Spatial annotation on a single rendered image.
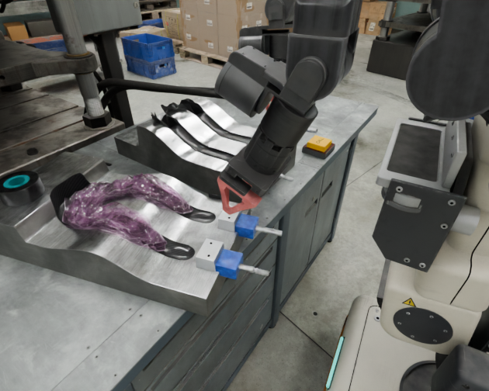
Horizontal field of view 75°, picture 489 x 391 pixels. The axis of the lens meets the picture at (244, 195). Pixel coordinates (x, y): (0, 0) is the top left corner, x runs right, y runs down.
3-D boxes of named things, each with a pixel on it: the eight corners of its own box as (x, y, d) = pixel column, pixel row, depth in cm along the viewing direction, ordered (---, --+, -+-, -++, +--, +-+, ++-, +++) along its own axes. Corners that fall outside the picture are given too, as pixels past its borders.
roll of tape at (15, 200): (42, 202, 65) (35, 188, 63) (-3, 210, 63) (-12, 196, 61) (47, 181, 71) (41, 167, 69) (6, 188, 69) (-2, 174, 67)
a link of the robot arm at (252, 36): (283, -2, 65) (294, -1, 72) (232, 1, 70) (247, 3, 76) (282, 60, 71) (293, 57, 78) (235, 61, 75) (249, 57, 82)
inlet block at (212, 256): (271, 272, 61) (272, 254, 58) (265, 294, 57) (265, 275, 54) (208, 257, 64) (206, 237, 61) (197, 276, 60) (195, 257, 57)
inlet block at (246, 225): (283, 234, 69) (285, 216, 66) (278, 251, 65) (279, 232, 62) (227, 222, 72) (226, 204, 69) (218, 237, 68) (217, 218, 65)
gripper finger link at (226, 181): (202, 207, 49) (222, 167, 43) (224, 183, 55) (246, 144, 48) (237, 233, 49) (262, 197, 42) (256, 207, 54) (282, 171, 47)
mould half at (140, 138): (294, 165, 97) (299, 124, 88) (245, 211, 80) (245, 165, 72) (175, 125, 119) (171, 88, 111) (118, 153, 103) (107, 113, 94)
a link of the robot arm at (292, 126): (313, 118, 36) (327, 102, 40) (265, 83, 36) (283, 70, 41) (285, 159, 41) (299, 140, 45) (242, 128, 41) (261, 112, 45)
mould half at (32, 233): (251, 223, 76) (251, 185, 70) (208, 317, 57) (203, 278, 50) (78, 185, 88) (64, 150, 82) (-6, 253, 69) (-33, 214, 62)
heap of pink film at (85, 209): (198, 203, 73) (195, 174, 68) (158, 260, 59) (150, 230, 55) (102, 183, 79) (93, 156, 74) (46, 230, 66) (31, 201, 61)
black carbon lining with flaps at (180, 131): (268, 147, 91) (269, 116, 86) (234, 173, 81) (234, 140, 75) (180, 119, 107) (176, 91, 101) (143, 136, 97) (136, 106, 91)
